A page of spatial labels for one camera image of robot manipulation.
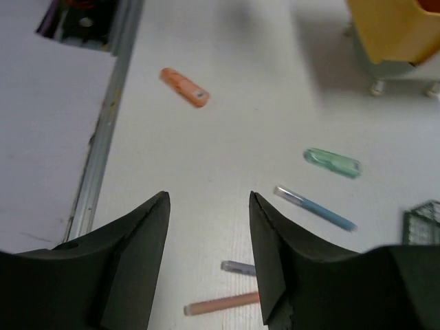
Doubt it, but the orange highlighter pen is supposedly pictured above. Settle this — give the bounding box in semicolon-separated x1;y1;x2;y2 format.
184;291;260;316

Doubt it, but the green wire mesh organizer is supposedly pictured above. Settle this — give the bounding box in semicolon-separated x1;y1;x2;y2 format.
402;200;439;245

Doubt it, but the cream round drawer box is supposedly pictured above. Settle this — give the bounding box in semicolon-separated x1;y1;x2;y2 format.
344;1;439;98

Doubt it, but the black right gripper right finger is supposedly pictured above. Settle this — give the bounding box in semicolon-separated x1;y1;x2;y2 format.
249;192;439;329

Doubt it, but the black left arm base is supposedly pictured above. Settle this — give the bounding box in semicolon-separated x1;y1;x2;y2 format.
36;1;119;49

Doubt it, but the orange transparent correction tape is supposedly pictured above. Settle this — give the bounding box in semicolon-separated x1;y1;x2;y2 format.
159;67;210;108

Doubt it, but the blue highlighter pen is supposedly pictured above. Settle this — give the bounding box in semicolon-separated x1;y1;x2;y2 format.
274;186;357;232

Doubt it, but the green transparent correction tape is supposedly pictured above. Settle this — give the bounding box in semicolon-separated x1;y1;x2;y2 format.
303;148;362;179

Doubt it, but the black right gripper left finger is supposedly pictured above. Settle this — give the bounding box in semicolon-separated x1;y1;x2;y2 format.
1;191;170;329

